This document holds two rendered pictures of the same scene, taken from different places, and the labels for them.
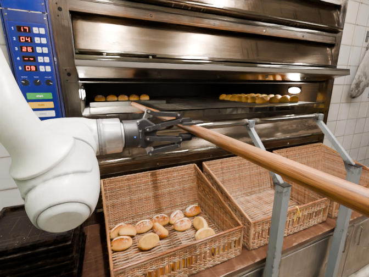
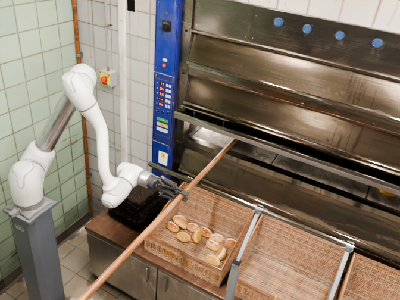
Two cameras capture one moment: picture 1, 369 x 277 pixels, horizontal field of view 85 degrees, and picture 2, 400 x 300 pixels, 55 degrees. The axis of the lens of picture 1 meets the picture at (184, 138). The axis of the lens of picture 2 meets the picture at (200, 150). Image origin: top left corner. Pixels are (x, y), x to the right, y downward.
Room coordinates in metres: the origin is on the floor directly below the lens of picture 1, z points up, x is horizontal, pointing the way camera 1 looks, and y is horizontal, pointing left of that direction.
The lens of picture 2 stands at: (-0.38, -1.28, 2.49)
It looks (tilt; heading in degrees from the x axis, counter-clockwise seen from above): 32 degrees down; 50
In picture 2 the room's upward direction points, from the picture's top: 6 degrees clockwise
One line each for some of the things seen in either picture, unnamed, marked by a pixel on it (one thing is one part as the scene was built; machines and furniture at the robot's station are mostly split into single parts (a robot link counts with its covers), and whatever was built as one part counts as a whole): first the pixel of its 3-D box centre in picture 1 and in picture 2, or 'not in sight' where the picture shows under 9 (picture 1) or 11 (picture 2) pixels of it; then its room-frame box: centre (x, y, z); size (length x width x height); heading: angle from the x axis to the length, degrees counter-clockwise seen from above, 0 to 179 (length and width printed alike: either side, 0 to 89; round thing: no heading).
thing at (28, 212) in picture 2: not in sight; (26, 203); (-0.06, 0.53, 1.03); 0.22 x 0.18 x 0.06; 26
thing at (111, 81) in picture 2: not in sight; (108, 77); (0.69, 1.02, 1.46); 0.10 x 0.07 x 0.10; 114
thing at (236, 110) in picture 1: (232, 110); (313, 186); (1.36, -0.32, 1.16); 1.80 x 0.06 x 0.04; 114
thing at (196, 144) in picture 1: (233, 131); (307, 206); (1.34, -0.33, 1.02); 1.79 x 0.11 x 0.19; 114
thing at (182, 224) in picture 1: (182, 223); (212, 244); (0.92, 0.01, 0.62); 0.10 x 0.07 x 0.05; 111
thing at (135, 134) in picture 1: (139, 133); (157, 184); (0.54, 0.12, 1.20); 0.09 x 0.07 x 0.08; 114
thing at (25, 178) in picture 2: not in sight; (25, 180); (-0.03, 0.54, 1.17); 0.18 x 0.16 x 0.22; 59
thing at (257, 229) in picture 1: (260, 189); (286, 269); (1.10, -0.46, 0.72); 0.56 x 0.49 x 0.28; 114
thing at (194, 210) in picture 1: (192, 209); (232, 242); (1.04, -0.05, 0.62); 0.10 x 0.07 x 0.06; 119
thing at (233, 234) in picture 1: (166, 214); (199, 230); (0.86, 0.09, 0.72); 0.56 x 0.49 x 0.28; 114
